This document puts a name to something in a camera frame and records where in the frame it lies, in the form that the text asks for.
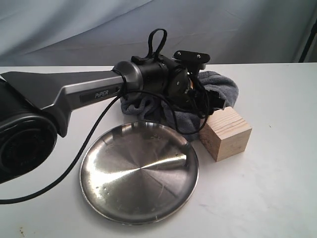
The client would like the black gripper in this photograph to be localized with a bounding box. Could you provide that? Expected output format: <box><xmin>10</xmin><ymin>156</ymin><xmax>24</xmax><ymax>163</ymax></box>
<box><xmin>188</xmin><ymin>73</ymin><xmax>225</xmax><ymax>118</ymax></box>

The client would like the grey fleece towel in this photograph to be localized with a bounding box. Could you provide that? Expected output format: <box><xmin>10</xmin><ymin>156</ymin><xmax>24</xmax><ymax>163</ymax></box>
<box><xmin>120</xmin><ymin>71</ymin><xmax>239</xmax><ymax>141</ymax></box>

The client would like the light wooden cube block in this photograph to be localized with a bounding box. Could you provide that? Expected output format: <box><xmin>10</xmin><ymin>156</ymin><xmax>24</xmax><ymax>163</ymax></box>
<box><xmin>199</xmin><ymin>107</ymin><xmax>252</xmax><ymax>162</ymax></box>

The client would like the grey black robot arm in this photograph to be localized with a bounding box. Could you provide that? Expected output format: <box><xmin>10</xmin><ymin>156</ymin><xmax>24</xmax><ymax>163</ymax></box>
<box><xmin>0</xmin><ymin>52</ymin><xmax>225</xmax><ymax>183</ymax></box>

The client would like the round stainless steel plate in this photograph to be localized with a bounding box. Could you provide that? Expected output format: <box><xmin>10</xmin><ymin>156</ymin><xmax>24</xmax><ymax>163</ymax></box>
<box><xmin>79</xmin><ymin>122</ymin><xmax>199</xmax><ymax>225</ymax></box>

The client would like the black backdrop stand pole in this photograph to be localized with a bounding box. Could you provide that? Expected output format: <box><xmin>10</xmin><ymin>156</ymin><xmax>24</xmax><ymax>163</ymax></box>
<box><xmin>298</xmin><ymin>19</ymin><xmax>317</xmax><ymax>63</ymax></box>

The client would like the grey backdrop cloth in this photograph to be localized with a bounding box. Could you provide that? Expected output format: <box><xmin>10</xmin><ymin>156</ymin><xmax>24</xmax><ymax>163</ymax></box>
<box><xmin>0</xmin><ymin>0</ymin><xmax>317</xmax><ymax>66</ymax></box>

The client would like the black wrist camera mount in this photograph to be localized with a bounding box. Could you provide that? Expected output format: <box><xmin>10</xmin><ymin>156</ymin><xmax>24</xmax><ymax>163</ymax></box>
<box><xmin>172</xmin><ymin>51</ymin><xmax>211</xmax><ymax>76</ymax></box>

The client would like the black braided cable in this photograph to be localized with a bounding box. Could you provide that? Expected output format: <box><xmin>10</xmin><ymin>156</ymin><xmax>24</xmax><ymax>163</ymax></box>
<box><xmin>0</xmin><ymin>28</ymin><xmax>211</xmax><ymax>205</ymax></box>

